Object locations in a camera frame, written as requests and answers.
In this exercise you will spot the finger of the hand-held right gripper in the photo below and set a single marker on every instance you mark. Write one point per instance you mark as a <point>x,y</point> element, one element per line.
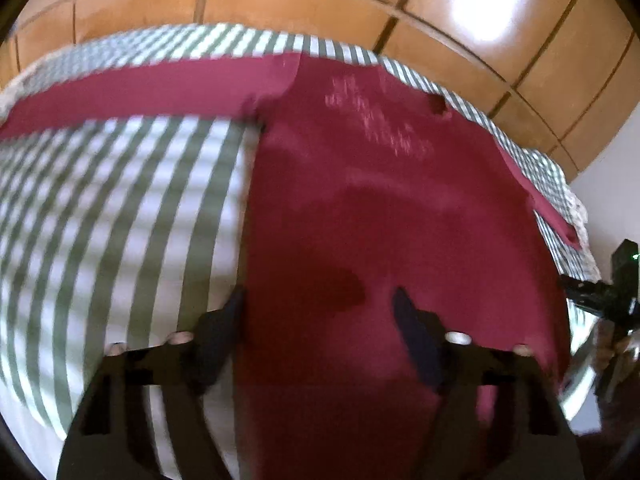
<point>580,290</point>

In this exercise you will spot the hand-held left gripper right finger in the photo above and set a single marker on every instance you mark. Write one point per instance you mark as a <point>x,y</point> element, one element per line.
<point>412,327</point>

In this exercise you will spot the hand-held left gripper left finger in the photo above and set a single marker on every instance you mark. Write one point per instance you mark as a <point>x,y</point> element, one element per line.
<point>227,327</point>

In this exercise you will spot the dark red shirt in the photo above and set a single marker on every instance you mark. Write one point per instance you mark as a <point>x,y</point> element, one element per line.
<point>380,200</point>

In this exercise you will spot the green white checked bedsheet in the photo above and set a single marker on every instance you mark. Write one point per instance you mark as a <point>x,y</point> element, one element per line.
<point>125,210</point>

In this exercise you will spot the wooden wardrobe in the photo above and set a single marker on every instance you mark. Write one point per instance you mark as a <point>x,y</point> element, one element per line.
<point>310,5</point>

